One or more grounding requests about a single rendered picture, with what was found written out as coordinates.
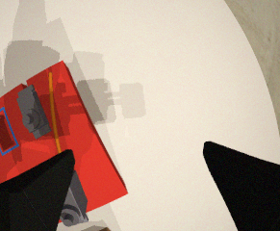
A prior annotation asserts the grey micro servo with orange cable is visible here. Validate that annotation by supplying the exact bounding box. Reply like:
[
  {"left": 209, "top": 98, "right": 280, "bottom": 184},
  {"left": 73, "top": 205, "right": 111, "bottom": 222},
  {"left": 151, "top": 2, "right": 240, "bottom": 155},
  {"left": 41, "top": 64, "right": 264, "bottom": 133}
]
[{"left": 48, "top": 72, "right": 89, "bottom": 227}]

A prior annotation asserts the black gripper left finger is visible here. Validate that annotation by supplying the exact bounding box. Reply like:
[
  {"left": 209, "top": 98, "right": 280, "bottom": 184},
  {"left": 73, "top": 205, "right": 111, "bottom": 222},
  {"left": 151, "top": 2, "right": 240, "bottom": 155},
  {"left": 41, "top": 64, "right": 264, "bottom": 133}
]
[{"left": 0, "top": 149, "right": 75, "bottom": 231}]

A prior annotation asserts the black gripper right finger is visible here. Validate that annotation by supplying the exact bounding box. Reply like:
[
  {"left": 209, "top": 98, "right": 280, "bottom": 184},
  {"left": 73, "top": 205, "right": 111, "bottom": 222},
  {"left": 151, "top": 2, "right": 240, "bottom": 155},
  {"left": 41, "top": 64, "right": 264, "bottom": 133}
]
[{"left": 202, "top": 141, "right": 280, "bottom": 231}]

